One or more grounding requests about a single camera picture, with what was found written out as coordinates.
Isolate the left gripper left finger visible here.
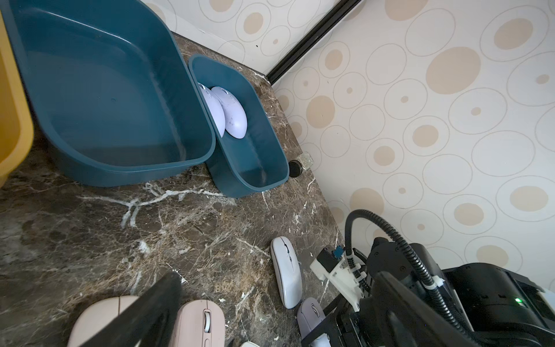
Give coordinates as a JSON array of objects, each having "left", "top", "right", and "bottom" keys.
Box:
[{"left": 82, "top": 272, "right": 182, "bottom": 346}]

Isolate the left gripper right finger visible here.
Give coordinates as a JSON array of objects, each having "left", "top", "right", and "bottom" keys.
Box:
[{"left": 371, "top": 272, "right": 476, "bottom": 346}]

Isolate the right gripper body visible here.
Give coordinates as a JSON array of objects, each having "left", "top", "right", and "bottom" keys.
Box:
[{"left": 301, "top": 294, "right": 377, "bottom": 346}]

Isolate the purple mouse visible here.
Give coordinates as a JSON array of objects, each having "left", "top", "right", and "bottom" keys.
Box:
[
  {"left": 297, "top": 297, "right": 325, "bottom": 339},
  {"left": 211, "top": 86, "right": 248, "bottom": 139},
  {"left": 198, "top": 83, "right": 225, "bottom": 137}
]

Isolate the white mouse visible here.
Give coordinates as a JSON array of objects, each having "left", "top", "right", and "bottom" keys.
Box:
[{"left": 271, "top": 237, "right": 303, "bottom": 309}]

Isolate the teal storage box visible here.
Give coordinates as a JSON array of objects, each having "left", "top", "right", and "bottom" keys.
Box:
[
  {"left": 1, "top": 1, "right": 215, "bottom": 187},
  {"left": 188, "top": 54, "right": 289, "bottom": 198}
]

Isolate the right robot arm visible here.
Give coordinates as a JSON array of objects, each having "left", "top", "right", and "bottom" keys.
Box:
[{"left": 297, "top": 237, "right": 554, "bottom": 346}]

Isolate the yellow storage box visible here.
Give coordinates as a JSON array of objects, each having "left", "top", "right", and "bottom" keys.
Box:
[{"left": 1, "top": 21, "right": 34, "bottom": 184}]

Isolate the pink mouse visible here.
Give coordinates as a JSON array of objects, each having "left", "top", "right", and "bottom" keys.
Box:
[
  {"left": 169, "top": 299, "right": 225, "bottom": 347},
  {"left": 67, "top": 296, "right": 139, "bottom": 346}
]

